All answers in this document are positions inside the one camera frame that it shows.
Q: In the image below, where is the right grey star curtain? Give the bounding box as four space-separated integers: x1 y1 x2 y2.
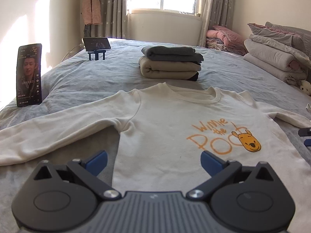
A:
197 0 234 47

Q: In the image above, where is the striped folded blanket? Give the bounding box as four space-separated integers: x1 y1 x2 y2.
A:
206 41 248 56

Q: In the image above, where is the folded beige garment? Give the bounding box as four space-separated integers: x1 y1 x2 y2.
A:
139 56 201 80

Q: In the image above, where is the folded dark grey garment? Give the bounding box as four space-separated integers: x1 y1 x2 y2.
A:
141 46 204 64

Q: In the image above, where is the pink folded blanket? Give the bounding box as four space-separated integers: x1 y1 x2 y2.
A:
206 25 245 48

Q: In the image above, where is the left grey star curtain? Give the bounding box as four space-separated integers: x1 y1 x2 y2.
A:
83 0 128 39

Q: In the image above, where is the white charging cable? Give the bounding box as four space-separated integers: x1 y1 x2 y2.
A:
60 43 86 63

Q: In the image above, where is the blue phone stand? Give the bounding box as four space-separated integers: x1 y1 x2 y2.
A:
87 50 106 61

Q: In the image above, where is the white plush toy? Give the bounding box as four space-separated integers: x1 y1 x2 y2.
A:
299 80 311 96

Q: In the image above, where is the grey pink top pillow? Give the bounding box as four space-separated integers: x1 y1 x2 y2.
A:
247 22 310 50

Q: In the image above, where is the landscape smartphone on stand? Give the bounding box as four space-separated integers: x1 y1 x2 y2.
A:
82 37 111 52

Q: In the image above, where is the grey folded quilt stack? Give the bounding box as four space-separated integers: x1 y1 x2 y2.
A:
244 34 310 86

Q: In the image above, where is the hanging pink jacket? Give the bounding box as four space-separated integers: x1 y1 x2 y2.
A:
82 0 102 25

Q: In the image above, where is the folded black garment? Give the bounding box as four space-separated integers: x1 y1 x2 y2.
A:
188 72 199 82

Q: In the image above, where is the grey bed sheet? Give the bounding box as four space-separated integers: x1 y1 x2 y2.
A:
0 37 311 233

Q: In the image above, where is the upright smartphone with video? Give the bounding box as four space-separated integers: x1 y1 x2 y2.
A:
16 43 42 107

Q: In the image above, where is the white Winnie the Pooh sweatshirt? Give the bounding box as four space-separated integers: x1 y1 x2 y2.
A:
1 83 310 232

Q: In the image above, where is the grey star curtain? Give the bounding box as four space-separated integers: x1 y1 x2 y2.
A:
197 0 234 47
83 0 128 39

